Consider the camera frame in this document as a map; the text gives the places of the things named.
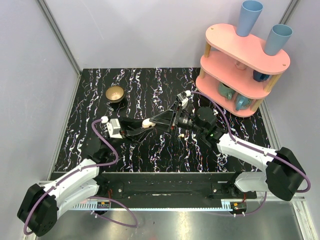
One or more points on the pink three-tier shelf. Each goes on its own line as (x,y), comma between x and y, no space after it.
(217,65)

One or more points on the teal mug right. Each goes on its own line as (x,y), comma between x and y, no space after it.
(242,102)

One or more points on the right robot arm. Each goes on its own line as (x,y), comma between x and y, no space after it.
(279,170)

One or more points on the aluminium rail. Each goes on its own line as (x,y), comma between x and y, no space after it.
(107,200)

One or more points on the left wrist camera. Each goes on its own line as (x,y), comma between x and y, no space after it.
(114,128)

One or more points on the blue cup right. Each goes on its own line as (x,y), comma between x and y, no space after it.
(277,38)

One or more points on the pink small cup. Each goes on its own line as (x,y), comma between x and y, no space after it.
(239,65)

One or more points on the teal mug left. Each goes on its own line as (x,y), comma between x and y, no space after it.
(225,91)

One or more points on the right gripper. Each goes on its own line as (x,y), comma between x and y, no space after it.
(163,119)

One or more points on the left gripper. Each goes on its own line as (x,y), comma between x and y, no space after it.
(124,130)

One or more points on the blue cup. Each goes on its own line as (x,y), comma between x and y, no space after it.
(249,13)
(277,38)

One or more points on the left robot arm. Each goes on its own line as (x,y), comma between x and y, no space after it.
(43,205)

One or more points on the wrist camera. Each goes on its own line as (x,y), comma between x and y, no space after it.
(114,128)
(183,98)

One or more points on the dark blue mug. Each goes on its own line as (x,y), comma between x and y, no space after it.
(260,77)

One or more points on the gold bowl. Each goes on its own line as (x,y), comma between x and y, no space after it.
(115,94)

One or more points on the beige earbud charging case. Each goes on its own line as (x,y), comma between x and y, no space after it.
(146,123)

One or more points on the blue cup rear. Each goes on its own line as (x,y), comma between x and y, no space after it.
(249,13)

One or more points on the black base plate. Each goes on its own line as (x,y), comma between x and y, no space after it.
(215,185)

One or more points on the teal mug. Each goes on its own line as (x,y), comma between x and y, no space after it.
(225,91)
(242,102)

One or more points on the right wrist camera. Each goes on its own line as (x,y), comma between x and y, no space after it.
(183,98)

